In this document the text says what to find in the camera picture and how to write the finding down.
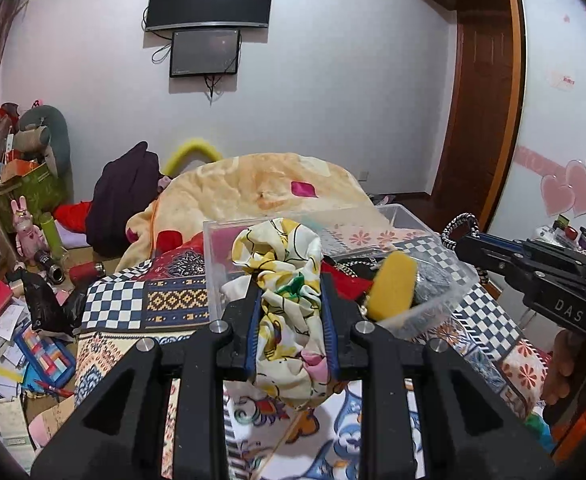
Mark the yellow sponge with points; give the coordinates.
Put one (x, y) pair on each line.
(392, 289)

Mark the colourful blue pencil case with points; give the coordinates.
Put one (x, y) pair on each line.
(51, 360)

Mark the grey plush toy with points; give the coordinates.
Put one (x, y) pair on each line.
(43, 130)

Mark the red cylinder bottle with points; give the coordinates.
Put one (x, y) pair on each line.
(86, 273)

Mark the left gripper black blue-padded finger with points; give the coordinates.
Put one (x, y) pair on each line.
(118, 431)
(423, 405)

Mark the brown wooden door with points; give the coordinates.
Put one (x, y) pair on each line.
(478, 115)

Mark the white wardrobe with pink hearts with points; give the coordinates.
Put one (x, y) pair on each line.
(547, 175)

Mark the green cardboard box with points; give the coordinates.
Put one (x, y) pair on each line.
(43, 193)

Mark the small dark wall monitor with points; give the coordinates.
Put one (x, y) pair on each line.
(205, 52)

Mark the patterned patchwork bedspread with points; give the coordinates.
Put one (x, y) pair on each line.
(166, 298)

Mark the floral yellow silk scarf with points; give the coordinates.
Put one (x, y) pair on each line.
(283, 258)

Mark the orange yellow fluffy blanket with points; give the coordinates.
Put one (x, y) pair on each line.
(244, 187)

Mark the pink bunny toy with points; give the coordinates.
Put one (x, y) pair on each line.
(29, 238)

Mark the red cushion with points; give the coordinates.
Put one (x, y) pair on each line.
(73, 217)

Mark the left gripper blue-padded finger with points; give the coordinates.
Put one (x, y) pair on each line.
(491, 253)

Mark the person's hand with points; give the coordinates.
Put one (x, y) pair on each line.
(563, 357)

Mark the dark purple backpack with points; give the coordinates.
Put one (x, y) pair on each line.
(127, 186)

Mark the yellow curved pillow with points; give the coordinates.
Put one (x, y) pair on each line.
(195, 148)

